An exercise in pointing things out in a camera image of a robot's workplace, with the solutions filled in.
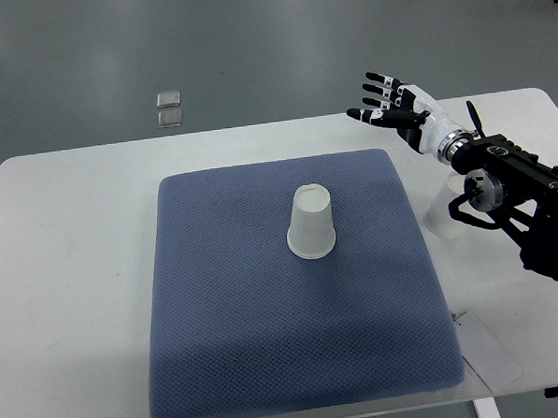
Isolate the blue fabric cushion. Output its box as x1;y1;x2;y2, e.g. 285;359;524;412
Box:
149;149;465;418

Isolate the white paper cup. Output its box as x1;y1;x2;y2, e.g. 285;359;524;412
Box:
423;172;467;238
286;183;336;260

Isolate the white paper cup on cushion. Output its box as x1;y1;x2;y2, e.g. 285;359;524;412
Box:
286;183;336;260

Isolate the lower metal floor plate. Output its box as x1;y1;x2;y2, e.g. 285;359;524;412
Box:
158;108;183;128

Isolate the upper metal floor plate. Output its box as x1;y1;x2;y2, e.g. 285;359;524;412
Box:
156;90;180;108

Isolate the metal floor plate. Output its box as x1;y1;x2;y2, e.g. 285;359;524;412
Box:
156;90;180;108
158;108;183;128

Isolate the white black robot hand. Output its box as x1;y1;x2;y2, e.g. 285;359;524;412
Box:
346;72;469;165

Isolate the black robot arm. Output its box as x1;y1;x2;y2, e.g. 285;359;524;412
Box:
449;102;558;281

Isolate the white table leg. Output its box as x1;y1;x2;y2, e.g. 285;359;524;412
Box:
473;397;502;418

